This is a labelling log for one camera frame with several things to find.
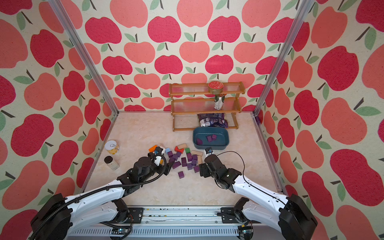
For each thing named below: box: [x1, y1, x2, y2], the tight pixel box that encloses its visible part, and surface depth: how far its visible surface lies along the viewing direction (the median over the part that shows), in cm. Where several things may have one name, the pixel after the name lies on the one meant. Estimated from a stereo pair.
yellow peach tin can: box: [104, 140, 120, 155], surface depth 98 cm
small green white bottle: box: [214, 94, 225, 110], surface depth 98 cm
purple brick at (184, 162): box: [181, 157, 188, 167], surface depth 95 cm
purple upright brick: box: [186, 152, 193, 162], surface depth 96 cm
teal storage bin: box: [192, 126, 230, 150], surface depth 107 cm
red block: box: [174, 146, 184, 154], surface depth 100 cm
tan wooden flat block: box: [191, 150, 204, 157], surface depth 100 cm
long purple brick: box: [172, 161, 182, 169], surface depth 95 cm
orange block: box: [148, 145, 157, 153], surface depth 101 cm
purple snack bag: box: [197, 113, 229, 128], surface depth 109 cm
